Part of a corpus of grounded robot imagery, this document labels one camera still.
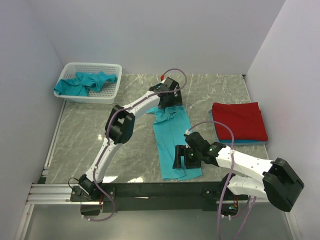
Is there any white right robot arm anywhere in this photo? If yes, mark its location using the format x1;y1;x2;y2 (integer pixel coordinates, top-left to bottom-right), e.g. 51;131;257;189
172;142;305;212

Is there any folded grey-blue t-shirt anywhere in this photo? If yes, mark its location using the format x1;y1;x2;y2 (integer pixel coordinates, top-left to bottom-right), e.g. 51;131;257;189
208;109;266;148

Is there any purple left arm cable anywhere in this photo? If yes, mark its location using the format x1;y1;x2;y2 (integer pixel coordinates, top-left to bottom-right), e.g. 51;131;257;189
79;68;188;223

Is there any teal crumpled t-shirt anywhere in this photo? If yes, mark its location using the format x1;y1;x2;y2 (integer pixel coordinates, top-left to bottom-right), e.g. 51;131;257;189
53;71;118;97

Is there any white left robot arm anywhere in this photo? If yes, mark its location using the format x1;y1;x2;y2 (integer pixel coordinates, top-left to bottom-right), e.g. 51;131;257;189
78;83;182;201

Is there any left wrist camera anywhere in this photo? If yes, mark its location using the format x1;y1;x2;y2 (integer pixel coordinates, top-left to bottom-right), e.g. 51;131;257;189
159;77;180;92

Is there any white plastic basket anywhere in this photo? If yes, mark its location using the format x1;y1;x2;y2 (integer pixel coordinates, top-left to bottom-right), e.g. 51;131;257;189
53;62;122;104

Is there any folded red t-shirt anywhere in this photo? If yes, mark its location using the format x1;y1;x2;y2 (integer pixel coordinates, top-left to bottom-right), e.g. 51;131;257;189
211;102;269;142

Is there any light blue t-shirt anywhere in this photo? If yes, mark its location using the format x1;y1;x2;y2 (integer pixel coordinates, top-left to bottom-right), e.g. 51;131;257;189
146;105;203;181

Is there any aluminium rail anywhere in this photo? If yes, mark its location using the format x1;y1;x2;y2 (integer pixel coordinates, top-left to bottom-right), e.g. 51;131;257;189
26;184;99;205

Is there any folded blue t-shirt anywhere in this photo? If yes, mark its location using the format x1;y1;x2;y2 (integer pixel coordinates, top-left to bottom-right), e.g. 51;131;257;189
217;139;267;146

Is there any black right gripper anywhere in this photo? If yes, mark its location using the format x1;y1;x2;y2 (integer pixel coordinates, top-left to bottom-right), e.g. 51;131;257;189
172;145;202;170

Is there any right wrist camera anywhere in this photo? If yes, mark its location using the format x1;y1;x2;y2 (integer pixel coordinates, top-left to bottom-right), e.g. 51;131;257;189
184;132;210;151

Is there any black mounting base bar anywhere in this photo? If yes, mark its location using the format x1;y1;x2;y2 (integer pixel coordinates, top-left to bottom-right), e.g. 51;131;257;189
69;181;250;216

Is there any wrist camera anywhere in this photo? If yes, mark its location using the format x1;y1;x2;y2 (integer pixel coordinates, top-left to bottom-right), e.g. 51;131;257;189
184;132;210;151
159;77;180;92

